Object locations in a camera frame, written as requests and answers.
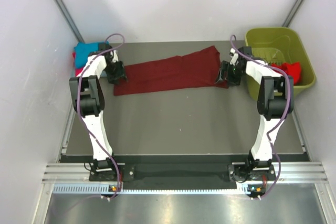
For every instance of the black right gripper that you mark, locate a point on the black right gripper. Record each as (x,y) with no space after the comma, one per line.
(226,67)

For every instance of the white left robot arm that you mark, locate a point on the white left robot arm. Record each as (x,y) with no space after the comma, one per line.
(89,104)

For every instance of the dark red t shirt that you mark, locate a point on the dark red t shirt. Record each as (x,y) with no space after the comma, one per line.
(195,70)

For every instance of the bright red crumpled shirt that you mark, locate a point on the bright red crumpled shirt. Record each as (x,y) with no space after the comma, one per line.
(291,69)

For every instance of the aluminium frame rail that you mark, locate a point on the aluminium frame rail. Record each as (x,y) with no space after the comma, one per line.
(290,172)

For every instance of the olive green plastic bin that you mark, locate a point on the olive green plastic bin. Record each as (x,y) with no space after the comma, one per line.
(279,45)

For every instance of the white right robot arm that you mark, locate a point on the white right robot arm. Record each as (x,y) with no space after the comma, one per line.
(274,103)

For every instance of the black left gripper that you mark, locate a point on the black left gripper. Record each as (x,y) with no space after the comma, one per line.
(120,74)

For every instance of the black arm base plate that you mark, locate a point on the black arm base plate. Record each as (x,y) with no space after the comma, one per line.
(223,171)

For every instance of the teal folded shirt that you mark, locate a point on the teal folded shirt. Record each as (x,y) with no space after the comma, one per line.
(81,53)

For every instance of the slotted cable duct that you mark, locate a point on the slotted cable duct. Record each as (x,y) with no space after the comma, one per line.
(107,189)

